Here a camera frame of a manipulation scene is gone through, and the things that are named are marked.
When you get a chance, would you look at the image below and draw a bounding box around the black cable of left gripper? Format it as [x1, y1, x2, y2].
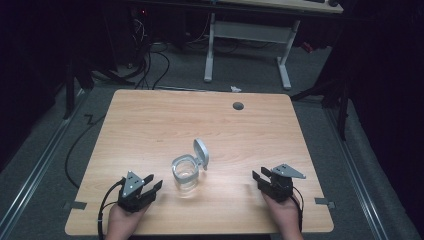
[97, 178, 126, 240]

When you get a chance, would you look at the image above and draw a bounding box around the metal floor rail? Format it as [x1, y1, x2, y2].
[324, 106, 391, 240]
[0, 89, 90, 234]

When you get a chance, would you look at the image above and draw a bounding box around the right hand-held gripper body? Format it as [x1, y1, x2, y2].
[259, 163, 307, 203]

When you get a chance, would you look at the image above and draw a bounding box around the person's right hand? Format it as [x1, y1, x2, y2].
[261, 190, 305, 240]

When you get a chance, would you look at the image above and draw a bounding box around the person's left hand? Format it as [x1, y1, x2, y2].
[105, 202, 151, 240]

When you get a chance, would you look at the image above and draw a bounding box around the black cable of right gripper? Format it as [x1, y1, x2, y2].
[291, 186, 305, 233]

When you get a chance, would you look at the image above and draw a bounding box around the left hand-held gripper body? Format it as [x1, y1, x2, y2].
[117, 170, 158, 214]

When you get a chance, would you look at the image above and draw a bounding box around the black floor cable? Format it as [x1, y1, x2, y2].
[64, 113, 107, 190]

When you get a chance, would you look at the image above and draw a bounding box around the black stand leg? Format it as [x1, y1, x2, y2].
[62, 49, 95, 120]

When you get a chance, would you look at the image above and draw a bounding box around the black tripod stand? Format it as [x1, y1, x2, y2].
[290, 59, 354, 142]

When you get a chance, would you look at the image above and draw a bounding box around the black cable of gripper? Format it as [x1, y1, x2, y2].
[97, 178, 126, 240]
[291, 186, 305, 233]

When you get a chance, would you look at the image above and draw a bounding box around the bundle of black cables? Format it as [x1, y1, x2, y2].
[129, 13, 171, 91]

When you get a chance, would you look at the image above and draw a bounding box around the white metal desk with wooden top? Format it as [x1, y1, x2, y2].
[203, 0, 344, 91]

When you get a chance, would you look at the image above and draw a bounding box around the clear glass jar with lid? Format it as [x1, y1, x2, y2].
[171, 138, 210, 192]

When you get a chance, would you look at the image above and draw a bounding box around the grey tape strip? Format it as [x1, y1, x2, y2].
[314, 197, 336, 210]
[63, 200, 88, 212]

